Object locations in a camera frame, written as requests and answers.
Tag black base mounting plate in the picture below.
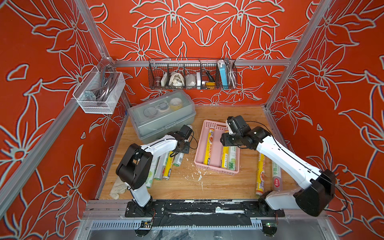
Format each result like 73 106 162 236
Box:
125 200 285 218

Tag black wire wall basket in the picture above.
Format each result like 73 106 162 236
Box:
148 58 238 90

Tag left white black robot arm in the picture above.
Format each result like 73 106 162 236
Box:
116 125 193 210

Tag grey cables in bin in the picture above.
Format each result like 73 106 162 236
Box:
89 61 119 102

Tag green white wrap roll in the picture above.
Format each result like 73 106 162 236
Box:
228 146 237 171

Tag grey translucent storage box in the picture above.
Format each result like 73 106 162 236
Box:
128 90 196 144

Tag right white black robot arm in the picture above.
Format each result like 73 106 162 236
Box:
220 116 336 217

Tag silver foil wrap roll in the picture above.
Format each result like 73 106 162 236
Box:
174 125 194 167

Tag green white roll far left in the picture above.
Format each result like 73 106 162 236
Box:
146 157 160 189

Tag clear plastic wall bin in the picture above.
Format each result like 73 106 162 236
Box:
73 67 125 115

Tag white glove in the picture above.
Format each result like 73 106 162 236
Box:
109 178 128 200

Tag white red label wrap roll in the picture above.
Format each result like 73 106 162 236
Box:
272 162 283 192

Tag pink plastic basket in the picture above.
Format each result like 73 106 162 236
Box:
194 120 240 176

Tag yellow orange wrap roll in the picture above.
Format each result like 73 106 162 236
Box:
255 153 266 196

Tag blue box in wire basket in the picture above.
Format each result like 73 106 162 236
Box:
218 60 228 89

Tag silver green wrap roll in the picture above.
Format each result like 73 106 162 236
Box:
154 152 170 180

